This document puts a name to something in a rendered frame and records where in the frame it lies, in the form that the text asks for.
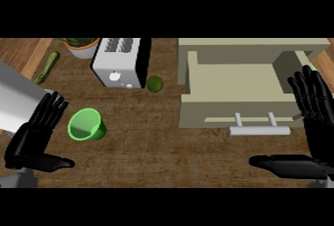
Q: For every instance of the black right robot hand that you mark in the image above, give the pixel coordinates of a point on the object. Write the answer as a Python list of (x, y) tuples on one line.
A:
[(320, 129)]

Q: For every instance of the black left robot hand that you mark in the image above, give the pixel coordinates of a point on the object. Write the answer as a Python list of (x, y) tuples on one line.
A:
[(26, 141)]

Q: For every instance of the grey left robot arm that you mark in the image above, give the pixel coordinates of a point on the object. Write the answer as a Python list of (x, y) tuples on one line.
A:
[(17, 181)]

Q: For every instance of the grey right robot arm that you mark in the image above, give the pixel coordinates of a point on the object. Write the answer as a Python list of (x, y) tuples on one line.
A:
[(324, 184)]

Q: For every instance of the green cup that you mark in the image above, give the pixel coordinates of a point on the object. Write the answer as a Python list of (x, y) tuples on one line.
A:
[(86, 125)]

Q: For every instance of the beige open drawer box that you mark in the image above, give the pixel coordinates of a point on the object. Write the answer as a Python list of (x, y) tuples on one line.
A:
[(236, 79)]

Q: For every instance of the pale grey appliance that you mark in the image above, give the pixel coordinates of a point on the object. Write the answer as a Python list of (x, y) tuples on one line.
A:
[(17, 97)]

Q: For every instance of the green cucumber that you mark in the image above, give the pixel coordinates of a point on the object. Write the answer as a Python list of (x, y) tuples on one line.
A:
[(48, 66)]

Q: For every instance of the beige cabinet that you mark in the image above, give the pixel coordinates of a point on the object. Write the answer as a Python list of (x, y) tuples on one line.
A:
[(252, 45)]

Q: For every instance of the potted plant in white pot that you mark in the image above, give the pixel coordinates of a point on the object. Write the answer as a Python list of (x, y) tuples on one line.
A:
[(84, 48)]

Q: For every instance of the white toaster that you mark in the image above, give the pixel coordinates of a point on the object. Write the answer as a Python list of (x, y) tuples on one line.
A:
[(118, 61)]

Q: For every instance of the dark green avocado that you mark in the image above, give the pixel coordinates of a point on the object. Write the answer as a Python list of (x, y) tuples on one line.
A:
[(154, 84)]

